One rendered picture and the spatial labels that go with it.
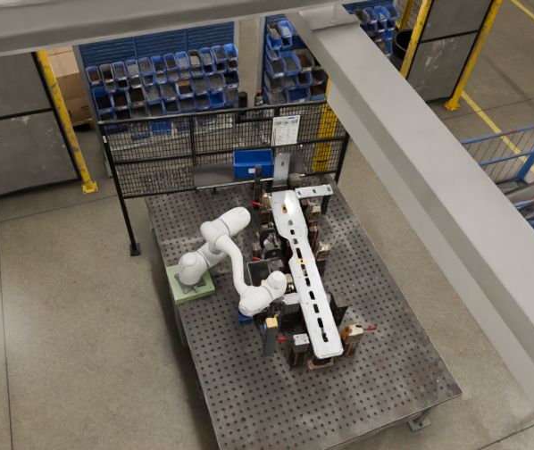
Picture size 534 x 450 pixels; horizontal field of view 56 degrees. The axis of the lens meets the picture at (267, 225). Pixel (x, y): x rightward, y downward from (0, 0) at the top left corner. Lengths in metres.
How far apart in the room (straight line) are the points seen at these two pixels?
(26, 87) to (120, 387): 2.50
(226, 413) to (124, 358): 1.28
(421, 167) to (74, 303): 4.05
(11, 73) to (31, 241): 1.56
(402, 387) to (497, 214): 2.80
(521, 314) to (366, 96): 0.47
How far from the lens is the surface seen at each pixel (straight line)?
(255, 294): 2.60
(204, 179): 3.92
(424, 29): 5.68
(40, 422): 4.31
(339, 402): 3.44
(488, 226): 0.82
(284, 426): 3.34
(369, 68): 1.05
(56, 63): 5.81
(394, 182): 0.94
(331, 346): 3.23
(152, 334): 4.37
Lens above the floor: 3.91
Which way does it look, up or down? 52 degrees down
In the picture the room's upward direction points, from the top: 5 degrees clockwise
